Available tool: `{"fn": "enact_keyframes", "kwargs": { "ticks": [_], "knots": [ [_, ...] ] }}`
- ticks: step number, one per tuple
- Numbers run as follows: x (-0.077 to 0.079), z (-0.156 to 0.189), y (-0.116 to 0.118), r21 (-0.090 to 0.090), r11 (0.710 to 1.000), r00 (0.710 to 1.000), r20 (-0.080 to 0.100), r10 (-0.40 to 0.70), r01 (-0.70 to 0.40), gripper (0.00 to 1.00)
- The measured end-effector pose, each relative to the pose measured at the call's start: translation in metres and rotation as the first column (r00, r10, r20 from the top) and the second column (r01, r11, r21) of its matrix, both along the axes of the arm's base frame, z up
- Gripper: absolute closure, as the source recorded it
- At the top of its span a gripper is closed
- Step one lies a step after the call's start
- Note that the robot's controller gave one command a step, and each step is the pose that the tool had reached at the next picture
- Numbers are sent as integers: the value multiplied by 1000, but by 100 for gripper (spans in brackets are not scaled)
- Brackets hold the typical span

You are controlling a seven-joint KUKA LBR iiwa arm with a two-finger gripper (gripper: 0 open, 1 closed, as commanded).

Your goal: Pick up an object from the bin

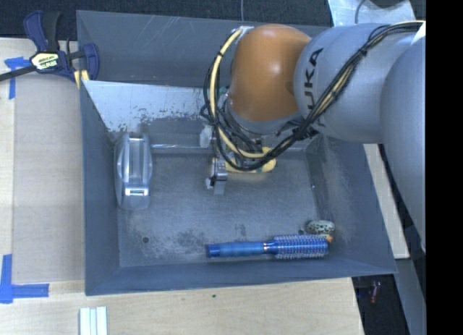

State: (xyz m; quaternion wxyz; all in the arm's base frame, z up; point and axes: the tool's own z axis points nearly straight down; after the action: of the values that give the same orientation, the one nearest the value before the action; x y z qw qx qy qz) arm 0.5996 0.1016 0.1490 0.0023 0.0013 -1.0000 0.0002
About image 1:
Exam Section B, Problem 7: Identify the blue round hairbrush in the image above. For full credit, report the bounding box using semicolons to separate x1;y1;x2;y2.
205;233;331;260

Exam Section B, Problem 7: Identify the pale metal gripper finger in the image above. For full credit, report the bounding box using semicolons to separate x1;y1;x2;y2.
211;157;229;196

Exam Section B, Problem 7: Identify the cream spotted toy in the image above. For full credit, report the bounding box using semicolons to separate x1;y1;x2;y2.
305;219;336;244

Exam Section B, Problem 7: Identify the grey metal bin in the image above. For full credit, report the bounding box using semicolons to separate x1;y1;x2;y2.
75;9;399;297

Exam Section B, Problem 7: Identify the clear plastic tape dispenser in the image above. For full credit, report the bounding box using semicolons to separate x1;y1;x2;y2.
113;131;153;212

